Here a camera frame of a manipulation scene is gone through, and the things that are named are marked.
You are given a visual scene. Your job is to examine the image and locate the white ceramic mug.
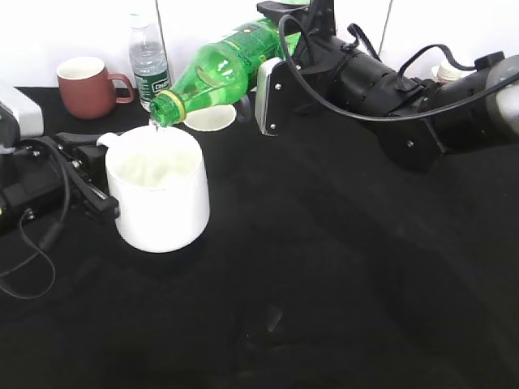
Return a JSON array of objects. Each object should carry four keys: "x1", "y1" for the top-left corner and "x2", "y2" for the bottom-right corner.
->
[{"x1": 97, "y1": 125, "x2": 210, "y2": 253}]

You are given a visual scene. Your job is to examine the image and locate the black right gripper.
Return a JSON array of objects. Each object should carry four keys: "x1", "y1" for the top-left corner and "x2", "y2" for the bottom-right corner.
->
[{"x1": 255, "y1": 0, "x2": 441, "y2": 136}]

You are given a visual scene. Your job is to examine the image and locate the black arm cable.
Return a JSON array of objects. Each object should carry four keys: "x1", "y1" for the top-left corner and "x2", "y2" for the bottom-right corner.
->
[
  {"x1": 0, "y1": 139, "x2": 72, "y2": 300},
  {"x1": 277, "y1": 15, "x2": 519, "y2": 122}
]

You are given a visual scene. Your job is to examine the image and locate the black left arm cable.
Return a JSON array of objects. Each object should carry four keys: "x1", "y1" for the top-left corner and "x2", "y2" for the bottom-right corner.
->
[{"x1": 0, "y1": 139, "x2": 72, "y2": 300}]

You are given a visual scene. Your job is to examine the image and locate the green plastic soda bottle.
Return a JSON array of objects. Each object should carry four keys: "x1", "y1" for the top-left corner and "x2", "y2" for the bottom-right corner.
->
[{"x1": 149, "y1": 19, "x2": 284, "y2": 127}]

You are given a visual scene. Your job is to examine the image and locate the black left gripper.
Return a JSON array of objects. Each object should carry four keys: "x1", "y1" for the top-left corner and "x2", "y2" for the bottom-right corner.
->
[{"x1": 1, "y1": 132, "x2": 119, "y2": 233}]

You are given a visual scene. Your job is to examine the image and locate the red ceramic mug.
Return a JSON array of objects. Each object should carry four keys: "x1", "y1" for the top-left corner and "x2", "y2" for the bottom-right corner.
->
[{"x1": 56, "y1": 56, "x2": 136, "y2": 120}]

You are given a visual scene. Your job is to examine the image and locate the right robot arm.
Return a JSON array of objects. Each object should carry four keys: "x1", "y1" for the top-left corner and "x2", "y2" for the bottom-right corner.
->
[{"x1": 255, "y1": 1, "x2": 518, "y2": 172}]

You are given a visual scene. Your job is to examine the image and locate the stack of paper cups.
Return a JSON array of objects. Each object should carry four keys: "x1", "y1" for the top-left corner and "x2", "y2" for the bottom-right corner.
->
[{"x1": 431, "y1": 59, "x2": 469, "y2": 83}]

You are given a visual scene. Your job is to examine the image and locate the black table cloth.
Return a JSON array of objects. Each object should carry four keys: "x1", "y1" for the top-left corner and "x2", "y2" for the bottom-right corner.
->
[{"x1": 1, "y1": 112, "x2": 518, "y2": 388}]

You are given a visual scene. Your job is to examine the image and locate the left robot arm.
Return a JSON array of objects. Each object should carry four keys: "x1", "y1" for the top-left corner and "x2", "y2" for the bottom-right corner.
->
[{"x1": 1, "y1": 85, "x2": 119, "y2": 233}]

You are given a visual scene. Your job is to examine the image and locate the clear water bottle green label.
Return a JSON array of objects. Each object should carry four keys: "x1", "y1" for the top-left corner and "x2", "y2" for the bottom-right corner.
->
[{"x1": 128, "y1": 11, "x2": 171, "y2": 111}]

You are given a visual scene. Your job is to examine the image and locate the black ceramic mug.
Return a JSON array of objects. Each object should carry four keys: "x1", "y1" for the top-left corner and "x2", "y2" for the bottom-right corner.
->
[{"x1": 183, "y1": 96, "x2": 252, "y2": 132}]

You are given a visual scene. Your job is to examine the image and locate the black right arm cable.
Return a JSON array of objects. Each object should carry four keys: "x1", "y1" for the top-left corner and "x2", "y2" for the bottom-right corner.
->
[{"x1": 277, "y1": 15, "x2": 519, "y2": 122}]

